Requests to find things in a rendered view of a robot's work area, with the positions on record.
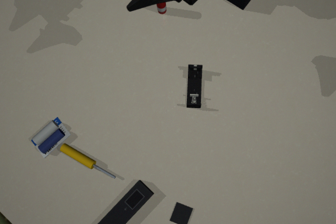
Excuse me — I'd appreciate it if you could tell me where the yellow-handled screwdriver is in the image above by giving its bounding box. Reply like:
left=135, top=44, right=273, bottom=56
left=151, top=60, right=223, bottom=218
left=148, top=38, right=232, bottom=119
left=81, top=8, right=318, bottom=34
left=60, top=143, right=116, bottom=179

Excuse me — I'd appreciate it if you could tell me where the red and white cylinder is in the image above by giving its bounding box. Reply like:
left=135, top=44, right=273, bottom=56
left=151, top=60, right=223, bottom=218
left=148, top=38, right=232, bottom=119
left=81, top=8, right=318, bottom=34
left=156, top=3, right=166, bottom=14

